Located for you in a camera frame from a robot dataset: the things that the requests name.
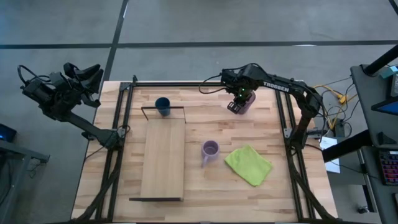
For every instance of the black slanted pole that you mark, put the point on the black slanted pole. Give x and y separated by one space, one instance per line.
382 60

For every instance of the white paper sheet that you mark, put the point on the white paper sheet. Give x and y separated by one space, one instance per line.
331 155

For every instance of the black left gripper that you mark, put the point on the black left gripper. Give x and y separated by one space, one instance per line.
66 85

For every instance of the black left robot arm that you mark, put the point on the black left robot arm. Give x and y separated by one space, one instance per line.
77 123

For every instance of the black desk support beam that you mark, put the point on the black desk support beam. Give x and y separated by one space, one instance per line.
345 147

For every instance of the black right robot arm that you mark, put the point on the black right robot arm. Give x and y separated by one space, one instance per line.
280 86

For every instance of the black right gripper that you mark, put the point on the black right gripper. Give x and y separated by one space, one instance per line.
234 82

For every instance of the wooden shelf with black frame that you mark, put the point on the wooden shelf with black frame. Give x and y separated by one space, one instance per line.
163 155

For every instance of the dark grey desk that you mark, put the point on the dark grey desk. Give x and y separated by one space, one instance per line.
367 102

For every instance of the black aluminium table frame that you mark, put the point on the black aluminium table frame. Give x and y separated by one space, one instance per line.
186 84

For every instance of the grey metal cart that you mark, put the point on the grey metal cart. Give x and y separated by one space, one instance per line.
18 155

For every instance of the teal box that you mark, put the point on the teal box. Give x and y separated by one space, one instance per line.
389 71

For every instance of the black device with blue light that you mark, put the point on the black device with blue light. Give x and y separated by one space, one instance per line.
6 133

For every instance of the black power strip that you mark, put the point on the black power strip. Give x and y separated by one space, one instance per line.
339 128

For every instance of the blue screen tablet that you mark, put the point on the blue screen tablet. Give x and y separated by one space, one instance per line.
387 108

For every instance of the tall dark purple cup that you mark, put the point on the tall dark purple cup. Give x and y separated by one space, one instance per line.
248 104

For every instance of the dark blue cup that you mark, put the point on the dark blue cup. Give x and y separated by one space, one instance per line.
163 105

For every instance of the lime green cloth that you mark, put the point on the lime green cloth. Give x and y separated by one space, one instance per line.
248 165

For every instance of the keyboard with coloured keys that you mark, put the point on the keyboard with coloured keys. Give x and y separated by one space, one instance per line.
390 168

